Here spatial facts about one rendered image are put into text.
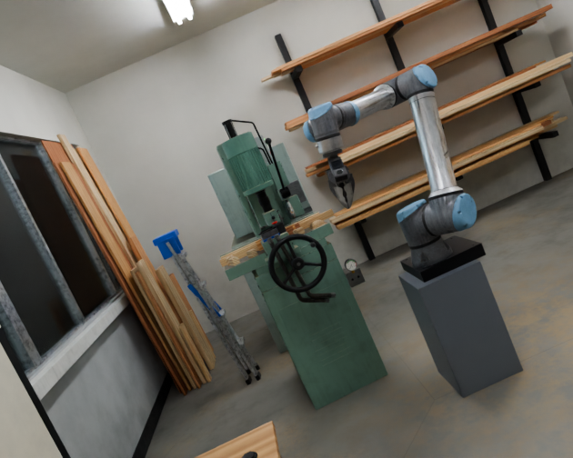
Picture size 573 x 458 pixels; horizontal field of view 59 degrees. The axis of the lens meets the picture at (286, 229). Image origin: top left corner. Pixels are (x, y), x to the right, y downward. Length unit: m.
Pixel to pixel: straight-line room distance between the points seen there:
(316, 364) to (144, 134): 3.15
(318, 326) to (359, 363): 0.31
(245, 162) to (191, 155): 2.45
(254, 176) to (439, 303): 1.12
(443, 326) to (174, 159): 3.44
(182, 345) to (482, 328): 2.28
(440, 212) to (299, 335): 1.01
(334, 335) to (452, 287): 0.75
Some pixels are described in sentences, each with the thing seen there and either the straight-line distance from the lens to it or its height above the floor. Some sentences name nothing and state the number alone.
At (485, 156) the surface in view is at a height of 0.55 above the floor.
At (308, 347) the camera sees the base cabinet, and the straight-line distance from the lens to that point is 2.75.
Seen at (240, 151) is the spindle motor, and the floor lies 1.43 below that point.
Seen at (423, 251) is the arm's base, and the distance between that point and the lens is 2.35.
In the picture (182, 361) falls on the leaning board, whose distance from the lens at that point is 3.97.
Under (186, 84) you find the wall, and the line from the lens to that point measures 5.16.
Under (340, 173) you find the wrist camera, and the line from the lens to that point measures 1.73.
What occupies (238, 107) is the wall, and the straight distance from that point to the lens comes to 5.10.
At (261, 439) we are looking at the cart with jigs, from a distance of 1.72.
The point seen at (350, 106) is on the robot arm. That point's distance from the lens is 1.90.
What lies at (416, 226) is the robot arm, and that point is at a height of 0.79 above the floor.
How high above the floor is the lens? 1.30
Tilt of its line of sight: 7 degrees down
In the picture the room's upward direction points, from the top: 24 degrees counter-clockwise
